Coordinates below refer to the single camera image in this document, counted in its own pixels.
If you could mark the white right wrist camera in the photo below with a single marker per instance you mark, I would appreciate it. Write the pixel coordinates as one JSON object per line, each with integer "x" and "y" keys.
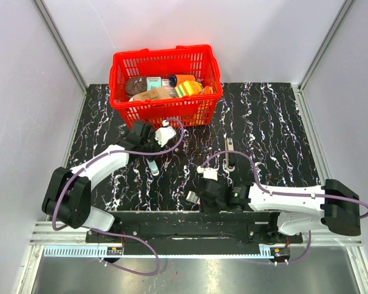
{"x": 208, "y": 173}

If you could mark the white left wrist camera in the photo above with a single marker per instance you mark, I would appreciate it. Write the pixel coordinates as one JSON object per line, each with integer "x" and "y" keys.
{"x": 164, "y": 134}

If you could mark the orange blue cylinder can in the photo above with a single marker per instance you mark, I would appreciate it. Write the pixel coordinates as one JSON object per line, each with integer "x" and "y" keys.
{"x": 176, "y": 79}

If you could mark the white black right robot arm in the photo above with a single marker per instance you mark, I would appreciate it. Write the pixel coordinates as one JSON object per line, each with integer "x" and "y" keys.
{"x": 333, "y": 205}

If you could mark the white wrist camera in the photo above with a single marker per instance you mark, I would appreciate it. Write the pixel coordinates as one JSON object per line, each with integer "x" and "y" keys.
{"x": 164, "y": 134}
{"x": 208, "y": 173}

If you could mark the red white staple box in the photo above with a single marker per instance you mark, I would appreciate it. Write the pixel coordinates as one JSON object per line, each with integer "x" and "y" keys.
{"x": 192, "y": 198}

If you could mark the aluminium ruler rail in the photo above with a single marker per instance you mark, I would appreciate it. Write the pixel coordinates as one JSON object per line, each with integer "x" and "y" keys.
{"x": 174, "y": 249}

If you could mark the white silver staple remover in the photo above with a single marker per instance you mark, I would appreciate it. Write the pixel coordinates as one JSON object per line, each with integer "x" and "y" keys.
{"x": 153, "y": 167}

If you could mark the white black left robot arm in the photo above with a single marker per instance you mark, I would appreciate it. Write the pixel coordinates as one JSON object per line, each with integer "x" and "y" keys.
{"x": 70, "y": 188}

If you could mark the brown round cookie pack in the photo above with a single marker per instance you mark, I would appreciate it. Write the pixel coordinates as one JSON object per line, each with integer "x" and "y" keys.
{"x": 136, "y": 85}

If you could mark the yellow green striped box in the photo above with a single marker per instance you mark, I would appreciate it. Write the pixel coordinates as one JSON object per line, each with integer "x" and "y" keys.
{"x": 188, "y": 89}

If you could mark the red plastic shopping basket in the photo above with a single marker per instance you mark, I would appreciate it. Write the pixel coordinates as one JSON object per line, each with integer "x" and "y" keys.
{"x": 197, "y": 60}

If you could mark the orange snack packet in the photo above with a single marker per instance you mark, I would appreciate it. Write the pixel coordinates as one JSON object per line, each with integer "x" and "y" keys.
{"x": 207, "y": 90}

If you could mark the brown cardboard box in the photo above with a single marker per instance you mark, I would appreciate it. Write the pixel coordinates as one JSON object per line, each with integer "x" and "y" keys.
{"x": 153, "y": 94}

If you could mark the teal card box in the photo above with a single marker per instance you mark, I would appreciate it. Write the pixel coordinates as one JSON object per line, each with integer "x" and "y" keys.
{"x": 153, "y": 82}

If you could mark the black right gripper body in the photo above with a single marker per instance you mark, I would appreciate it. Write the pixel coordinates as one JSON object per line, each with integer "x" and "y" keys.
{"x": 210, "y": 207}

